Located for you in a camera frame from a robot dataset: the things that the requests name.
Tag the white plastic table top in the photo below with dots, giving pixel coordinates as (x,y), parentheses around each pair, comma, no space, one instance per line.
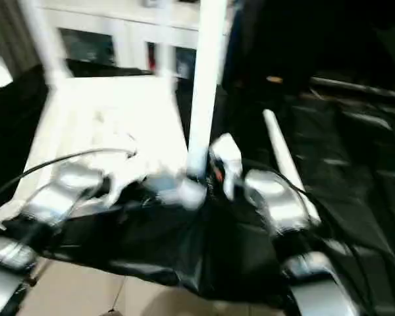
(112,115)

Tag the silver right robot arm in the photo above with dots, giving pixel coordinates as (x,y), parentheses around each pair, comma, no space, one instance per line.
(279,200)

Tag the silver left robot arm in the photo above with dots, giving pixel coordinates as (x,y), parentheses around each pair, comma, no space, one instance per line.
(59,194)

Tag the dark robot foot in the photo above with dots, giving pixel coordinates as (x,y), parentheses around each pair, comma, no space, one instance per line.
(116,312)

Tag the black metal stand leg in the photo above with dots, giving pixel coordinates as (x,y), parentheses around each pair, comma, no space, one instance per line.
(34,274)

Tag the black mat cover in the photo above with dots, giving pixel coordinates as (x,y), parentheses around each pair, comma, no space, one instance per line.
(349,181)

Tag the black case with gold label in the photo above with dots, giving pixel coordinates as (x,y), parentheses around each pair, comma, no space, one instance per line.
(270,39)

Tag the white cabinet with glass doors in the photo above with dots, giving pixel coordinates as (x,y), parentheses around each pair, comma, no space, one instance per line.
(118,26)

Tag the grey metal rod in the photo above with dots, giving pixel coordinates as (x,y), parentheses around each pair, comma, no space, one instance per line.
(358,87)

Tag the grey curtain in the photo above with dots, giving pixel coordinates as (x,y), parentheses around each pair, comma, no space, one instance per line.
(6,39)

